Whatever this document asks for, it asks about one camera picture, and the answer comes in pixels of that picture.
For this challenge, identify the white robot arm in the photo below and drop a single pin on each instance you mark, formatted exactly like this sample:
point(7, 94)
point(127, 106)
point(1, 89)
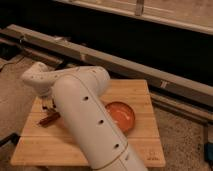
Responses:
point(76, 93)

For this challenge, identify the orange bowl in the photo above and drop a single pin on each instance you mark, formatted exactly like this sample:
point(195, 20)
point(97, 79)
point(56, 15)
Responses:
point(123, 115)

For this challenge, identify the wooden table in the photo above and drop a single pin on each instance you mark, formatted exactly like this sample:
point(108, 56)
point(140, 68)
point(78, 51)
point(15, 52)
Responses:
point(53, 145)

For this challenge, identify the black object at left edge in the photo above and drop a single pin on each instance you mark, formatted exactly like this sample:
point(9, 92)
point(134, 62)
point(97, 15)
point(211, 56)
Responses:
point(13, 138)

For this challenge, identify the long metal rail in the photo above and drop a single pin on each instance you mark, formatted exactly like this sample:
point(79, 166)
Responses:
point(164, 81)

